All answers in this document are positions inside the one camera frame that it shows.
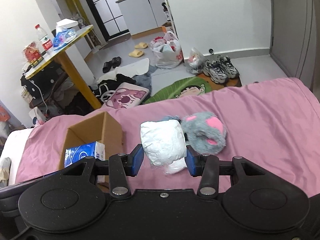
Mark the grey plush mouse slipper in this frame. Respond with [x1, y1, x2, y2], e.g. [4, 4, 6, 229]
[181, 112, 227, 155]

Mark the blue tissue pack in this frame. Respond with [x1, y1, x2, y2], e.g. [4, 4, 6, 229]
[64, 141, 105, 167]

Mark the white soft bundle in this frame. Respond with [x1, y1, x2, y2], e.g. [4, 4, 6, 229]
[140, 119, 187, 167]

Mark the blue denim cloth toy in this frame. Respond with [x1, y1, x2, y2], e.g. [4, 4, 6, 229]
[161, 115, 181, 122]

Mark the clear plastic bag packet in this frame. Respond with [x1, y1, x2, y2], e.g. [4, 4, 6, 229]
[164, 158, 187, 175]

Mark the cardboard box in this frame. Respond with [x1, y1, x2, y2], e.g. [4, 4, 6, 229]
[58, 112, 124, 170]

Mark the pink bear cushion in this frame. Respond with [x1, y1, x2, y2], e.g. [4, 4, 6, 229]
[105, 82, 150, 109]

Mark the green leaf cartoon rug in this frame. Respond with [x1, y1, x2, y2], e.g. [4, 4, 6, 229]
[143, 74, 242, 104]

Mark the black clothing pile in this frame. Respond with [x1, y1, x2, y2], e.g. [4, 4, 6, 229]
[89, 74, 136, 104]

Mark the pink bed sheet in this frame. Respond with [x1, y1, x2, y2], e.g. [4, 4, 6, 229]
[15, 78, 319, 197]

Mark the white floor mat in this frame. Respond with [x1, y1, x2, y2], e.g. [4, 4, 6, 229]
[96, 58, 150, 83]

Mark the grey sneaker left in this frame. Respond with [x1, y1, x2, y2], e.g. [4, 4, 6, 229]
[203, 60, 229, 85]

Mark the grey sneaker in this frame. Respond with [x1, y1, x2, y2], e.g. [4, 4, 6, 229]
[217, 55, 239, 79]
[203, 60, 229, 85]

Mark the black slipper left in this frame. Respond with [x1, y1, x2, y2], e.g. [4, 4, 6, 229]
[103, 61, 113, 74]

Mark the black slipper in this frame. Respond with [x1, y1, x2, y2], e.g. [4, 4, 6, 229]
[103, 61, 113, 74]
[111, 56, 122, 68]

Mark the small clear trash bag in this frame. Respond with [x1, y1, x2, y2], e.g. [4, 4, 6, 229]
[185, 48, 206, 74]

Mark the black slipper right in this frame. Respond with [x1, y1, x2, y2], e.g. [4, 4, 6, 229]
[111, 56, 122, 68]

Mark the grey sneaker right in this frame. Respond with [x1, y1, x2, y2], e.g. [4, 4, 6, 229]
[217, 55, 239, 79]

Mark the yellow slipper near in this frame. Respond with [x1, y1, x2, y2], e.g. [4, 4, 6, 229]
[129, 49, 144, 58]

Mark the yellow slipper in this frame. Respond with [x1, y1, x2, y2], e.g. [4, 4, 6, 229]
[129, 49, 144, 58]
[135, 42, 149, 49]

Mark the white red plastic bag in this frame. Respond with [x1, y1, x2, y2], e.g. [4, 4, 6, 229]
[149, 31, 183, 69]

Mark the yellow slipper far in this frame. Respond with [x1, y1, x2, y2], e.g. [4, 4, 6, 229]
[135, 42, 149, 49]

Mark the black polka dot bag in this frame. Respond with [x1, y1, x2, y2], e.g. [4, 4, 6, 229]
[20, 61, 64, 99]

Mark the round white yellow-rimmed table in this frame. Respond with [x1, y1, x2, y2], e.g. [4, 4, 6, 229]
[24, 24, 102, 109]

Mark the blue plastic bag on table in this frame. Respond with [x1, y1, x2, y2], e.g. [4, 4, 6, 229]
[53, 29, 76, 50]

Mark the water bottle red label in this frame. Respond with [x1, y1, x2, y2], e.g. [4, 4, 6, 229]
[35, 24, 54, 54]

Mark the red snack jar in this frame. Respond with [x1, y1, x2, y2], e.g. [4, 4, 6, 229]
[22, 41, 44, 67]

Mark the white kitchen cabinet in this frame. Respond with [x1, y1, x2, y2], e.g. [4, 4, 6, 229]
[116, 0, 167, 39]

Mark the grey wardrobe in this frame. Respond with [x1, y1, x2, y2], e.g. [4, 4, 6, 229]
[270, 0, 316, 90]

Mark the white tissue box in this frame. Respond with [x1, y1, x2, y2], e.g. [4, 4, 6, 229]
[56, 18, 78, 33]

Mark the white charging cable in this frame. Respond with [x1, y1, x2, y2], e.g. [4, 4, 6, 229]
[24, 77, 49, 120]

